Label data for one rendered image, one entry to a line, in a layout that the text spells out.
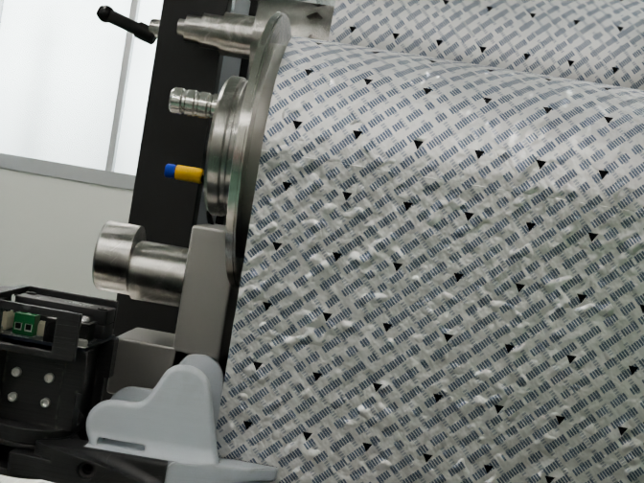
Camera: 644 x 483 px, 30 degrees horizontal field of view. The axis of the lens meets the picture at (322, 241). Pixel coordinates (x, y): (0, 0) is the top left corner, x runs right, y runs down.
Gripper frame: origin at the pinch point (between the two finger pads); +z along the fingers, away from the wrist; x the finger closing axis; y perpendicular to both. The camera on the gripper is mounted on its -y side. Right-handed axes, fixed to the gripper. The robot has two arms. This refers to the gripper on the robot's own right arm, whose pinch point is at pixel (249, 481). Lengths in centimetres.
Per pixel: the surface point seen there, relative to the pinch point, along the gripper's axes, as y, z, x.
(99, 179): -5, -160, 555
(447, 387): 6.3, 8.6, -0.2
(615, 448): 4.8, 16.9, -0.3
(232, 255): 10.7, -2.8, 1.0
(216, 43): 23.6, -10.8, 30.1
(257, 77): 19.4, -2.7, -0.4
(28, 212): -28, -195, 556
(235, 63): 24, -12, 44
